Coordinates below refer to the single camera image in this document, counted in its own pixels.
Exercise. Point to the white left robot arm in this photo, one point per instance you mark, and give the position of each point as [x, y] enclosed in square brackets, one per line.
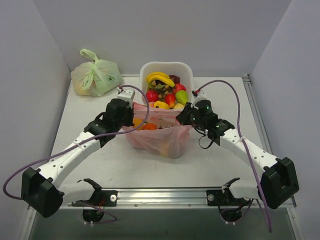
[43, 188]

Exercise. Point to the yellow bell pepper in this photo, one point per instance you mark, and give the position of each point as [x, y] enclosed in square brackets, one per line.
[161, 105]

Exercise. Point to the orange fruit left in bag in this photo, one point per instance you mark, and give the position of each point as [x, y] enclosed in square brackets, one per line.
[138, 123]

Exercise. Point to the pale yellow pear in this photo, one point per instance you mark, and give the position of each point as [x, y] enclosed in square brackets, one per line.
[178, 106]

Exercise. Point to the aluminium rail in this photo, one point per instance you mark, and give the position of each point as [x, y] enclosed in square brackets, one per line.
[256, 113]
[164, 198]

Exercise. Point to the pink plastic bag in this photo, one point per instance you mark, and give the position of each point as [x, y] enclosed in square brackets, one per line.
[168, 142]

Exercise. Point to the orange tangerine in bag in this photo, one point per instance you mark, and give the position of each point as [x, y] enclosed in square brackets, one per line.
[150, 126]

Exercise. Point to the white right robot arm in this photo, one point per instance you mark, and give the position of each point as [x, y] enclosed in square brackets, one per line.
[277, 178]

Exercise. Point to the red apple right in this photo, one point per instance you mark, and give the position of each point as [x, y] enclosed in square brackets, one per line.
[178, 87]

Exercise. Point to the aluminium right side rail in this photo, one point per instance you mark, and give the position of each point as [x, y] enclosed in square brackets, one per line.
[256, 113]

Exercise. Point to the red grape bunch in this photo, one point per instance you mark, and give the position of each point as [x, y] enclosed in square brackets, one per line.
[164, 126]

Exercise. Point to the peach fruit in basket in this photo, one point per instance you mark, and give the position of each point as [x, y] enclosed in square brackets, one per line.
[151, 104]

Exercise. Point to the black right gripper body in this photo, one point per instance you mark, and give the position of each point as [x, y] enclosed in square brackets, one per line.
[185, 116]

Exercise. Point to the green pear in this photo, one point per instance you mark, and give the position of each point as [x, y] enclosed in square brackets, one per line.
[181, 97]

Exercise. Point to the dark red fruit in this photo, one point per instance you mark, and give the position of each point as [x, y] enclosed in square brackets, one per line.
[175, 78]

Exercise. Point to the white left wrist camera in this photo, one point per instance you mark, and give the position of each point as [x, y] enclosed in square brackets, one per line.
[126, 94]

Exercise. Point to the aluminium front rail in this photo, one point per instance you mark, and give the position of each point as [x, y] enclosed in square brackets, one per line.
[164, 198]

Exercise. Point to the yellow banana bunch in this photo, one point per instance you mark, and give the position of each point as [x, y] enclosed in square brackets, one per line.
[161, 76]

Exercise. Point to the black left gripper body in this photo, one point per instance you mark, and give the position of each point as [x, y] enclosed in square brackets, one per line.
[128, 115]

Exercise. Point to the green knotted plastic bag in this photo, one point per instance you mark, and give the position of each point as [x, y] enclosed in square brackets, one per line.
[95, 77]

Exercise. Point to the red apple left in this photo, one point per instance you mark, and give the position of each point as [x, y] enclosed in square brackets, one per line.
[152, 96]

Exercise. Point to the red apple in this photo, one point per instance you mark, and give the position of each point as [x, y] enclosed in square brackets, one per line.
[178, 87]
[152, 96]

